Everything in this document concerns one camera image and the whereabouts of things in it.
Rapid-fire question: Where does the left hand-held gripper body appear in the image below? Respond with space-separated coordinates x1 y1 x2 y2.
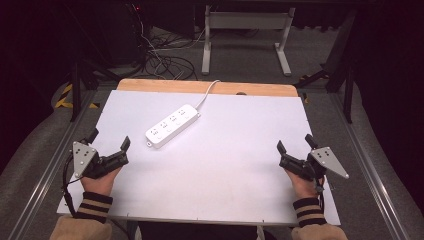
71 140 130 180

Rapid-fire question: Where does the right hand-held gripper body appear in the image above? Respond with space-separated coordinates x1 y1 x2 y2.
278 146 351 183

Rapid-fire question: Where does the person's left hand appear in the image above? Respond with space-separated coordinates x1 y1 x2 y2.
79 166 123 197

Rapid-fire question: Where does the person's right hand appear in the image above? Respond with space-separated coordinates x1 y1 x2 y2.
284 168 325 201

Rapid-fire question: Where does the black yellow hazard tape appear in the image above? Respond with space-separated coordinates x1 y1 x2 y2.
54 83 101 110

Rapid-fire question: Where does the white power strip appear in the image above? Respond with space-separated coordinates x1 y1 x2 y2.
144 103 202 150

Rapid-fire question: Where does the black tripod stand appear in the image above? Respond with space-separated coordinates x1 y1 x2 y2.
69 59 123 123

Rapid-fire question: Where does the white board sheet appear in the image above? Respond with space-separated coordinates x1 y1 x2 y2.
56 89 342 227

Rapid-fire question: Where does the black metal stand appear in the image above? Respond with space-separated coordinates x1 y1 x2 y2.
294 9 358 125

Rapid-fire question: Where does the black equipment case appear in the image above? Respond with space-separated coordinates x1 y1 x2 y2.
99 2 149 66

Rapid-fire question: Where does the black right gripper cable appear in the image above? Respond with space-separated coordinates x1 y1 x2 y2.
313 176 327 214

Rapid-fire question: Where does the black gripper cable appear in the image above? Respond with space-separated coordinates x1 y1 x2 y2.
313 176 327 214
62 153 83 218

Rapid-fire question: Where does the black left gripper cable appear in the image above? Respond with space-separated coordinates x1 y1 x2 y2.
62 153 83 218

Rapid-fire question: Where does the aluminium rail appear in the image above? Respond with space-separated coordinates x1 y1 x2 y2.
7 89 98 240
329 93 412 240

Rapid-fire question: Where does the white power strip cable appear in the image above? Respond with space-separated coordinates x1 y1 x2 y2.
194 79 222 111

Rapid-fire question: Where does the tangle of floor cables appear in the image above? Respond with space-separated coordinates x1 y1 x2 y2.
131 3 208 82

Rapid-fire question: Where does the white metal stand frame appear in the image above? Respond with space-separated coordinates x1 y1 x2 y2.
201 4 297 77

